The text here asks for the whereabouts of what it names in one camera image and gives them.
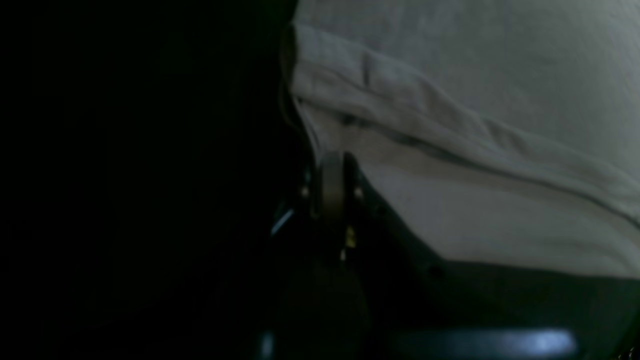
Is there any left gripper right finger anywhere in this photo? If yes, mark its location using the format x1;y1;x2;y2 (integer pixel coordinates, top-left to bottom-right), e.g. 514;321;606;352
330;153;639;360

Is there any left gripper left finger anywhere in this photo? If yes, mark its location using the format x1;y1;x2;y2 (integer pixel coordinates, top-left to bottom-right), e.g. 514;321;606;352
251;152;346;360

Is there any grey T-shirt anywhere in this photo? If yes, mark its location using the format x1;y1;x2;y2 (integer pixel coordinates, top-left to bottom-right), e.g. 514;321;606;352
282;0;639;280

